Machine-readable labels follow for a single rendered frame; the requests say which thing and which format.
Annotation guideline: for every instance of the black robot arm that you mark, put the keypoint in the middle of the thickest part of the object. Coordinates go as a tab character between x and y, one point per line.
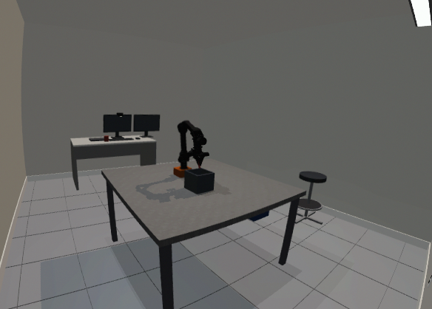
198	139

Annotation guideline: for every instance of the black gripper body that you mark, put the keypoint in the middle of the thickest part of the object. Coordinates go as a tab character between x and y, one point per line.
200	153

